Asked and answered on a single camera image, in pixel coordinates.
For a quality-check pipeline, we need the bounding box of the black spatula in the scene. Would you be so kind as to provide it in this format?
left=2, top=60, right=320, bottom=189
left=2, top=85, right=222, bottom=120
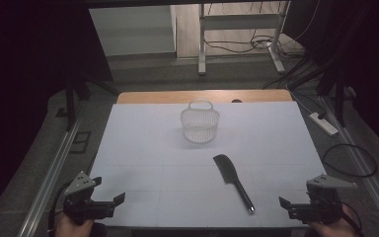
left=212, top=153, right=256, bottom=214

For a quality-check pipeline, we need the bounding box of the hand-held gripper cable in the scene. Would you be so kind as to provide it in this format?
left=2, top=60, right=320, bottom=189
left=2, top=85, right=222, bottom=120
left=340, top=200, right=365, bottom=237
left=46, top=181, right=72, bottom=237

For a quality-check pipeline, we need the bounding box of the aluminium rail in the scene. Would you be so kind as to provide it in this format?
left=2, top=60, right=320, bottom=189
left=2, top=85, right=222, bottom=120
left=17, top=117, right=84, bottom=237
left=320, top=97, right=379, bottom=236

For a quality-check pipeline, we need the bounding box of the white metal stand frame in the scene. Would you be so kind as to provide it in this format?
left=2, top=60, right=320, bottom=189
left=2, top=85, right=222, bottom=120
left=197, top=0, right=291, bottom=76

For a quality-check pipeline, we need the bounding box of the person's right hand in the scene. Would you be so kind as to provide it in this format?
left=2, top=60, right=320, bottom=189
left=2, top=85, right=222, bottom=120
left=309, top=206, right=359, bottom=237

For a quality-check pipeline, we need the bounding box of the right hand-held gripper cable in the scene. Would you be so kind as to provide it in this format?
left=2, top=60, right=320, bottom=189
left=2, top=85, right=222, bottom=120
left=340, top=200, right=365, bottom=237

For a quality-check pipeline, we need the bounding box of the black tripod stand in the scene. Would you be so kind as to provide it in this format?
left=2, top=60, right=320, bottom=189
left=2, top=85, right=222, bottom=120
left=289, top=63, right=358, bottom=128
left=54, top=70, right=121, bottom=132

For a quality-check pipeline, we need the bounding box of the white power strip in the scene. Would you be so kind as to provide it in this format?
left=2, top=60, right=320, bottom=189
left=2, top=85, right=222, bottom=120
left=309, top=112, right=340, bottom=137

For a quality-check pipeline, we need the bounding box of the tangle of black floor cables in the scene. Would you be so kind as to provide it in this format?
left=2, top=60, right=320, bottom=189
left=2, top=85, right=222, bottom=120
left=203, top=31, right=307, bottom=61

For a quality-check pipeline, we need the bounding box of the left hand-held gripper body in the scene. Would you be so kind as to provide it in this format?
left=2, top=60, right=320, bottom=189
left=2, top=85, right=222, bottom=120
left=62, top=170, right=116, bottom=227

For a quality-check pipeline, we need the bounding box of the black looped cable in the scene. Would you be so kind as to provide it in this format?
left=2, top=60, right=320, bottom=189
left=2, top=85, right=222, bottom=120
left=321, top=143, right=379, bottom=179

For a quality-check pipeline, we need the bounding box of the person's left hand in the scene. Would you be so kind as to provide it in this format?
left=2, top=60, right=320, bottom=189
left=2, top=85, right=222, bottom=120
left=54, top=215, right=95, bottom=237

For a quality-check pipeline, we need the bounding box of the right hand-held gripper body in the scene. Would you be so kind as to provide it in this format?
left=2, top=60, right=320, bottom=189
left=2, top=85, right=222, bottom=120
left=288, top=174, right=358, bottom=225

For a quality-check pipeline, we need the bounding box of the white mesh basket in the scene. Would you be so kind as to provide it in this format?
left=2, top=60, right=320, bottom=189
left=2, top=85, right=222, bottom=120
left=180, top=99, right=220, bottom=144

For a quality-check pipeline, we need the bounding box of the left hand-held gripper cable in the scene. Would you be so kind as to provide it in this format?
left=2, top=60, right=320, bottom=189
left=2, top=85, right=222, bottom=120
left=46, top=181, right=72, bottom=237

